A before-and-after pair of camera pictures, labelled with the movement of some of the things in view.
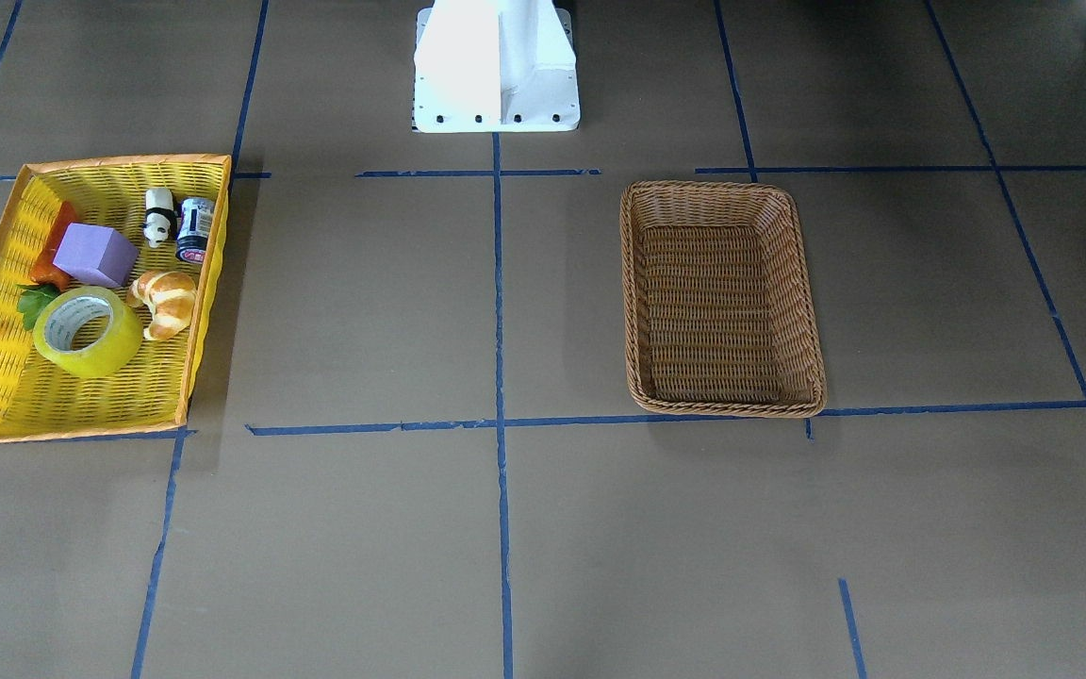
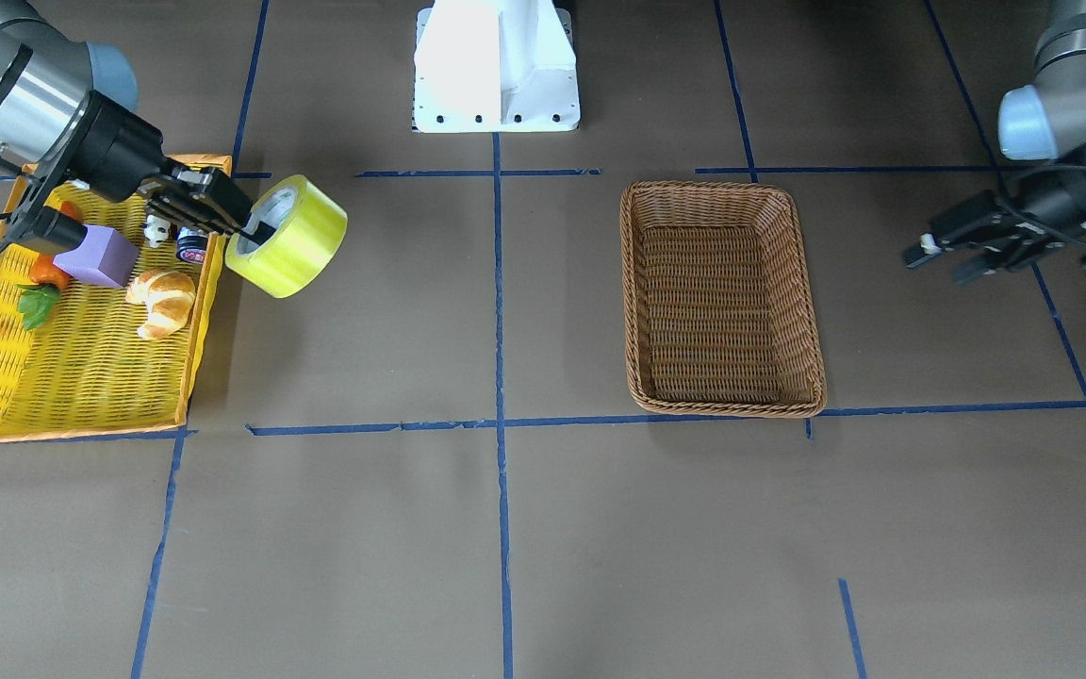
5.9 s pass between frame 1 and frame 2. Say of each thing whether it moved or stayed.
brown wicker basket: stayed
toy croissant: stayed
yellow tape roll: moved
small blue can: stayed
